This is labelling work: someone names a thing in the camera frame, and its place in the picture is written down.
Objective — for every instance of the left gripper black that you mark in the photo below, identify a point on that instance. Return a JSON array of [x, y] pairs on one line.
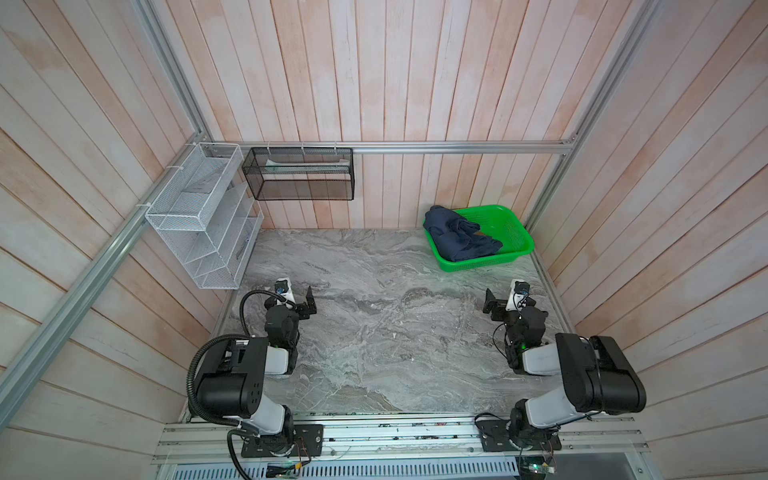
[[301, 306]]

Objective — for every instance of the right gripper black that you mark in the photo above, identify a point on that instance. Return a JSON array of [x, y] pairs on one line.
[[501, 307]]

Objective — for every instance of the dark blue denim trousers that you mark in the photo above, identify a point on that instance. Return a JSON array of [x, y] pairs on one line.
[[456, 238]]

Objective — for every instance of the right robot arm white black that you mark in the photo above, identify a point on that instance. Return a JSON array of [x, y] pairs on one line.
[[596, 376]]

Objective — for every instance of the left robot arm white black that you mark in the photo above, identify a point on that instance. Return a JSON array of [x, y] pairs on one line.
[[226, 378]]

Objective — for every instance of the green plastic basket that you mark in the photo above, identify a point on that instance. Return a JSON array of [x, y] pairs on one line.
[[498, 222]]

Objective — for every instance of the white mesh tiered shelf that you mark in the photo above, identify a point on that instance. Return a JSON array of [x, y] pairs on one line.
[[206, 217]]

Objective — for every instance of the green circuit board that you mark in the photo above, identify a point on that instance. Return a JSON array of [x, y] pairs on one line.
[[534, 468]]

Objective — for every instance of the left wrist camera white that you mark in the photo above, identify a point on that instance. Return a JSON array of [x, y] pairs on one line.
[[283, 288]]

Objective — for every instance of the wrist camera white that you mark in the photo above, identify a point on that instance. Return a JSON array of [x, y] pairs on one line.
[[519, 295], [283, 288]]

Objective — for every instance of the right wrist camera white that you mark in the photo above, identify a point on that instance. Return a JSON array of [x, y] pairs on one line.
[[519, 295]]

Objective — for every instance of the black mesh wall basket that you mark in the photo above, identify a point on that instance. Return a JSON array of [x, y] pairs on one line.
[[300, 173]]

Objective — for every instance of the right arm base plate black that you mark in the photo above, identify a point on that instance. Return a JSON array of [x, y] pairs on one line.
[[501, 435]]

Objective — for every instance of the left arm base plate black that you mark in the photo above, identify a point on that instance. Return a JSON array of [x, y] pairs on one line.
[[299, 439]]

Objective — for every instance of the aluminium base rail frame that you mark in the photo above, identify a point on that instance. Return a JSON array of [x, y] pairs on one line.
[[406, 446]]

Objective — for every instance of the horizontal aluminium wall rail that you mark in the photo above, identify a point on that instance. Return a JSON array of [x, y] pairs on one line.
[[547, 147]]

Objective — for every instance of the left aluminium wall rail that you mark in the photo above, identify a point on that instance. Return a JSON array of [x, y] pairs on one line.
[[40, 350]]

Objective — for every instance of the left aluminium corner post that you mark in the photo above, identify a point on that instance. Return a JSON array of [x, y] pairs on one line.
[[147, 13]]

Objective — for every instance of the aluminium corner post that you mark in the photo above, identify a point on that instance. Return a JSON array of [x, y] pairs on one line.
[[641, 16], [147, 13]]

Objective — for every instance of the right aluminium corner post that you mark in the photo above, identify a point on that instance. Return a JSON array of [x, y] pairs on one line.
[[641, 16]]

